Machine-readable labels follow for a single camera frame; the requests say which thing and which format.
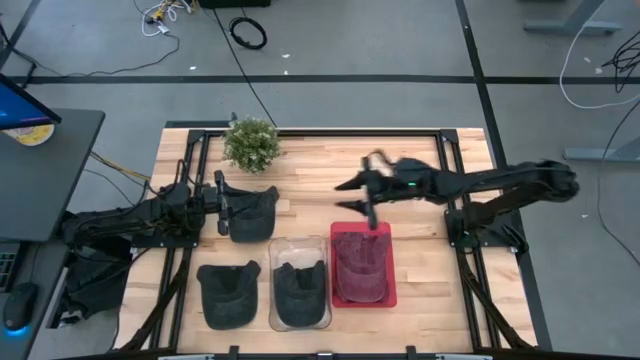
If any black computer mouse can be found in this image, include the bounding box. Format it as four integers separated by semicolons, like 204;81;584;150
2;281;40;332

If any dark grey baseball cap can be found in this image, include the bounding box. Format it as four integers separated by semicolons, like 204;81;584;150
195;259;262;331
272;259;327;330
228;185;281;245

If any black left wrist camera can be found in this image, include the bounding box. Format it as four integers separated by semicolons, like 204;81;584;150
167;180;201;214

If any red plastic bin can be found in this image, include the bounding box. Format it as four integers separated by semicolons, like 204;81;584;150
329;221;399;309

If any grey desk foot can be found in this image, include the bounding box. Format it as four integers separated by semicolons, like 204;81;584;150
523;0;624;36
563;134;640;164

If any coiled black cable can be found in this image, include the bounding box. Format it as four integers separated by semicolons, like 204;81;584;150
228;16;269;51

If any white cable bundle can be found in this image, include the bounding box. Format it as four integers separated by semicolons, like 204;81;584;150
132;0;194;38

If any computer monitor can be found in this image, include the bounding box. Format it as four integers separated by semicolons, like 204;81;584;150
0;73;63;132

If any black cable bundle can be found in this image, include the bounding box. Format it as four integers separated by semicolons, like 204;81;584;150
601;29;640;95

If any black keyboard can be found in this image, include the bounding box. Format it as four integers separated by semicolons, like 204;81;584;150
0;242;20;294

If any maroon baseball cap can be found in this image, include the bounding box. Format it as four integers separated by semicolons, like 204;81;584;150
332;230;392;304

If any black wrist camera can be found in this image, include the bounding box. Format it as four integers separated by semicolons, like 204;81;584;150
167;180;201;214
397;157;434;201

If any black side desk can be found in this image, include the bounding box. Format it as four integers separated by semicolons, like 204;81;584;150
0;108;107;245

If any round yellow white disc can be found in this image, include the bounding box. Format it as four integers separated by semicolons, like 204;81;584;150
1;123;56;148

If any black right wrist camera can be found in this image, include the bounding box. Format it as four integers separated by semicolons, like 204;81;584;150
397;157;434;201

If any clear plastic bin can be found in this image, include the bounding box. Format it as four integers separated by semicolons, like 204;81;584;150
267;235;334;333

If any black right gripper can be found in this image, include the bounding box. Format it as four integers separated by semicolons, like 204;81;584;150
333;153;402;231

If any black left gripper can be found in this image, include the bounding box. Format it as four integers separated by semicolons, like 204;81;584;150
199;169;257;237

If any black cloth cover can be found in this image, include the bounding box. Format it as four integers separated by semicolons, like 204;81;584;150
63;234;134;321

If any black floor box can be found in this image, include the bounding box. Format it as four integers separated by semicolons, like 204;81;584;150
198;0;272;10

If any artificial green white plant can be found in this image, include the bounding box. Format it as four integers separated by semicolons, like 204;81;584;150
221;116;283;176

